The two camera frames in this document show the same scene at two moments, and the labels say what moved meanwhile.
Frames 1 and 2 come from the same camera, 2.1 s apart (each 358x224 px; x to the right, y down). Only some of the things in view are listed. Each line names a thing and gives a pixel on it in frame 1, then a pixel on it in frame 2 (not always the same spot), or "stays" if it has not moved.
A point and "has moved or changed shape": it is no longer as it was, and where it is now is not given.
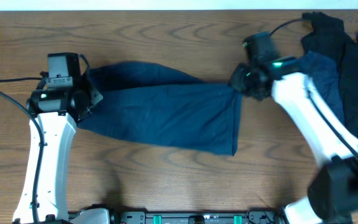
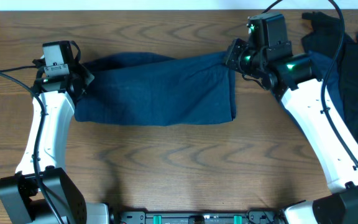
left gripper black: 91,98 -> 84,78
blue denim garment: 323,73 stays
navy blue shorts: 160,102 has moved or changed shape
